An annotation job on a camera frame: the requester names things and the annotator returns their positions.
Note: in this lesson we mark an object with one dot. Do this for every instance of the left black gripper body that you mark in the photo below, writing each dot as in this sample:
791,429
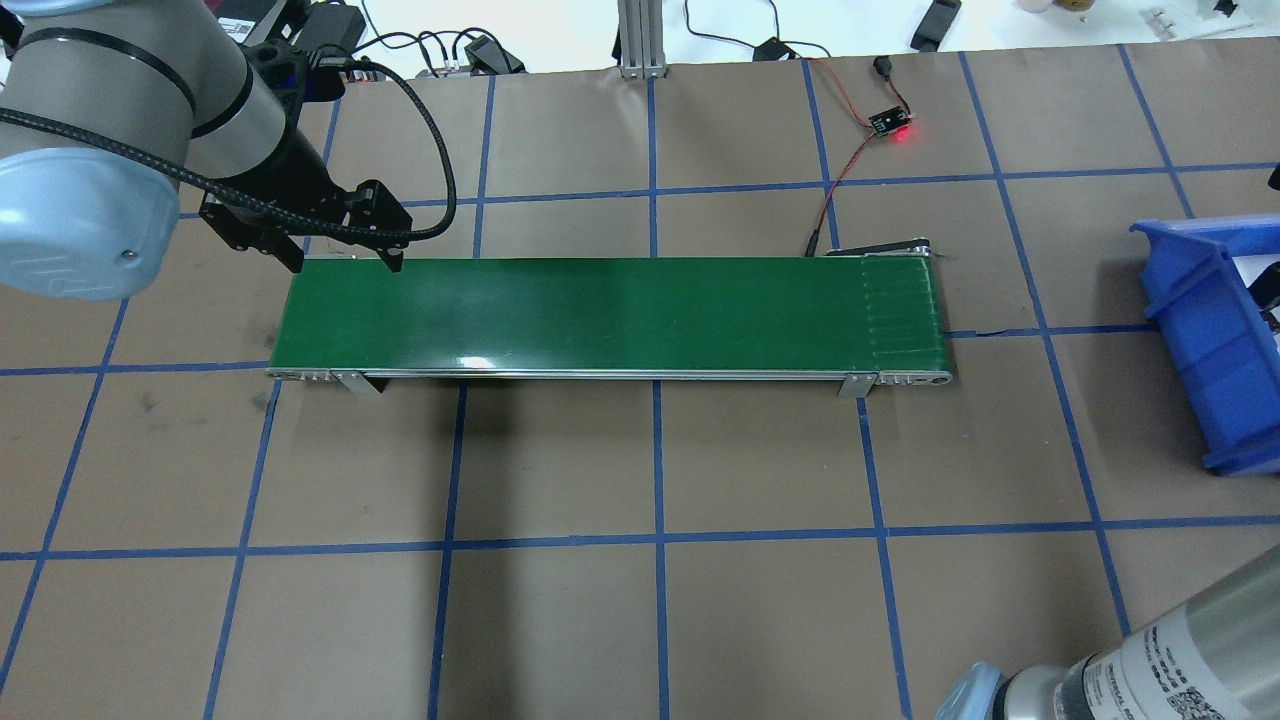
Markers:
303,165

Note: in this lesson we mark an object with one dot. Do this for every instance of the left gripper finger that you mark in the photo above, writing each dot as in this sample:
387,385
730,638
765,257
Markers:
374,208
242,237

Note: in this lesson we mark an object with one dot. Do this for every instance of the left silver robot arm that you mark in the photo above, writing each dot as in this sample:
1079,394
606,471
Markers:
109,107

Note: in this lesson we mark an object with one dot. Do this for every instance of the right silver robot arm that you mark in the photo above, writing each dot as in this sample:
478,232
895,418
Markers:
1215,656

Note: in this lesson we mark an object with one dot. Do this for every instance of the black power adapter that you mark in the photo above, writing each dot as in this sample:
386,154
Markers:
487,57

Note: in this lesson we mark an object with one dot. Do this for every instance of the green conveyor belt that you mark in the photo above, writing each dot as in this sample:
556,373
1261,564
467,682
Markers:
863,320

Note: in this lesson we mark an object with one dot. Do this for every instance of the small motor controller board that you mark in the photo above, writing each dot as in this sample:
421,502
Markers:
891,122

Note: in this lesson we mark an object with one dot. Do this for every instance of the black power brick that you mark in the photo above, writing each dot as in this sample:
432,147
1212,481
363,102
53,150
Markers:
932,28

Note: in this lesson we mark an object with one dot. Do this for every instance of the blue plastic bin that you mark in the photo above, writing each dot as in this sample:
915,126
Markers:
1222,349

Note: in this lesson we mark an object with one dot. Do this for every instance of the aluminium frame post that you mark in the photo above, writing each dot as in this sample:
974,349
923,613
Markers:
640,41

